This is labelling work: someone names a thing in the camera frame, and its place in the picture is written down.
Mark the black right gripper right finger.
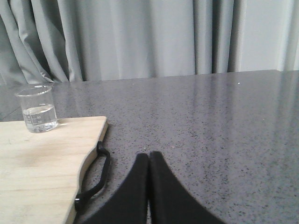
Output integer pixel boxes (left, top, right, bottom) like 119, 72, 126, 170
149, 151, 224, 224

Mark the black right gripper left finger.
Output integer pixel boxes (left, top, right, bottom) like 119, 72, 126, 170
84, 153, 149, 224

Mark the clear glass measuring beaker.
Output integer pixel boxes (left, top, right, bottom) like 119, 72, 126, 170
15, 85, 58, 133

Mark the light wooden cutting board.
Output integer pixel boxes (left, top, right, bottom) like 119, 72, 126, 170
0, 116, 108, 224

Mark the black cutting board handle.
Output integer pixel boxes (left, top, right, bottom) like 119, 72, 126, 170
74, 141, 111, 212

